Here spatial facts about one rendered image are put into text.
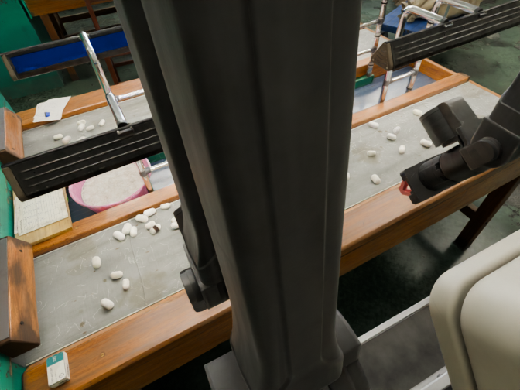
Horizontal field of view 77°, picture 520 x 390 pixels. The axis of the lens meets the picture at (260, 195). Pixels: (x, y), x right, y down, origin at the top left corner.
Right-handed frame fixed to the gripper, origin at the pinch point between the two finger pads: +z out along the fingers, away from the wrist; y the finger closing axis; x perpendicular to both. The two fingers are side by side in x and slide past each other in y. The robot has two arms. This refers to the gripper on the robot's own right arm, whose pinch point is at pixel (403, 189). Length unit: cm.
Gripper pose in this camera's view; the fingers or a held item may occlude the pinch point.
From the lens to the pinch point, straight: 76.3
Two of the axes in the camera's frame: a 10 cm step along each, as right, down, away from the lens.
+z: -1.8, 2.7, 9.5
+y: -8.9, 3.6, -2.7
